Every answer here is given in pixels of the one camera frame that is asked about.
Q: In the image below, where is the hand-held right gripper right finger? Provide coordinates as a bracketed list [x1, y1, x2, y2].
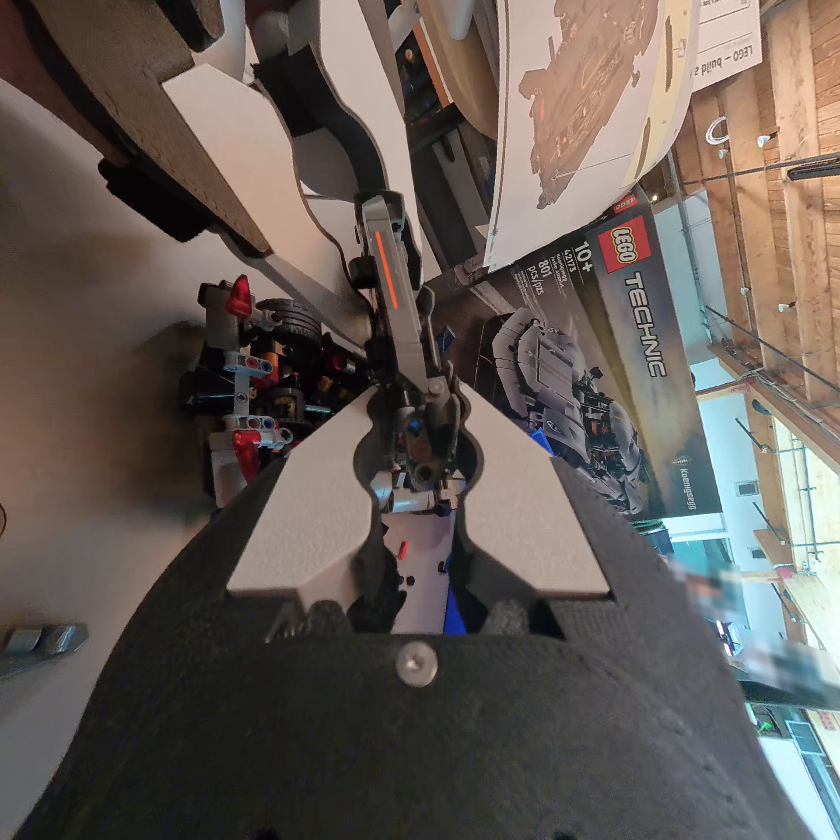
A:
[451, 386, 616, 624]

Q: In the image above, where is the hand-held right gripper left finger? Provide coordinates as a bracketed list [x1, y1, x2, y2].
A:
[226, 387, 404, 627]

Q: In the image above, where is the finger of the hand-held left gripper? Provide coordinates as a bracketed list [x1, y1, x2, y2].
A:
[163, 62, 371, 343]
[252, 0, 429, 280]

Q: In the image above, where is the grey lego car model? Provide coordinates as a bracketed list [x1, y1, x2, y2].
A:
[179, 276, 460, 521]

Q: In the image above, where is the grey lego door assembly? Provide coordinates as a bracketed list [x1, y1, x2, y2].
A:
[348, 190, 475, 514]

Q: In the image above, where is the grey curved lego piece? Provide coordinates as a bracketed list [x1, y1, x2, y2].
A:
[0, 622, 90, 681]

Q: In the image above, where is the round wooden disc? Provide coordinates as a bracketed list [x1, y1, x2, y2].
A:
[416, 0, 501, 142]

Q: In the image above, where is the black metal rack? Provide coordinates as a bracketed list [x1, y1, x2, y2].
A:
[402, 39, 500, 271]

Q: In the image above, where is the cardboard car model box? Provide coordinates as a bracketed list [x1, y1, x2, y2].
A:
[427, 187, 724, 526]

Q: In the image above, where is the printed instruction sheet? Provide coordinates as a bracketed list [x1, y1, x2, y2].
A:
[484, 0, 703, 271]

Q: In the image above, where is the white printed paper sheet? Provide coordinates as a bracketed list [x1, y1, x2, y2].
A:
[689, 0, 763, 93]

